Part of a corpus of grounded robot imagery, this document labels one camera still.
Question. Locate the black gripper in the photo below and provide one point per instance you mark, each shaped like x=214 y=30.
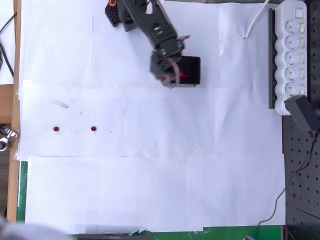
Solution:
x=162 y=71

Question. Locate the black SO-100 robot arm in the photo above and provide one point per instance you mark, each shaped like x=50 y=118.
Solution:
x=150 y=22

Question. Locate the black square bin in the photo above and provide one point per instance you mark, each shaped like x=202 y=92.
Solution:
x=196 y=72

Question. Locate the white paper table cover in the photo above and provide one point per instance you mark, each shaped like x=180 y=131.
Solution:
x=150 y=187

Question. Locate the white power strip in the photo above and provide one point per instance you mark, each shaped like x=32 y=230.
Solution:
x=291 y=62

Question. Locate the black power adapter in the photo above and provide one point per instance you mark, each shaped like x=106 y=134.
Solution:
x=300 y=112

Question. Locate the brown wooden board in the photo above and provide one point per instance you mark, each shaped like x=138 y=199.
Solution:
x=17 y=50

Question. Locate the black pegboard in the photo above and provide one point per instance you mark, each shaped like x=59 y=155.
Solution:
x=300 y=175

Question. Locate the flat black device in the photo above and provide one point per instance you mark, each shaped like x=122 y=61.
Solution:
x=112 y=237

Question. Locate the silver metal clamp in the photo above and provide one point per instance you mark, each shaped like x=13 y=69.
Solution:
x=10 y=132

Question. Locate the round metal knob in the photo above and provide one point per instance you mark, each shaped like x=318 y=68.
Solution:
x=2 y=145

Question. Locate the green cutting mat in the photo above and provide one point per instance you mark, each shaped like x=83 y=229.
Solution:
x=22 y=187

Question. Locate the dark ribbed panel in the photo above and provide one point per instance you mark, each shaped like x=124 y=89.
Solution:
x=5 y=180

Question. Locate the blurred grey object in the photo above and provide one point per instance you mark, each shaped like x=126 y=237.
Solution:
x=25 y=230

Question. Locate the black shelf rail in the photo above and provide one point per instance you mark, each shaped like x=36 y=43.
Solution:
x=272 y=62

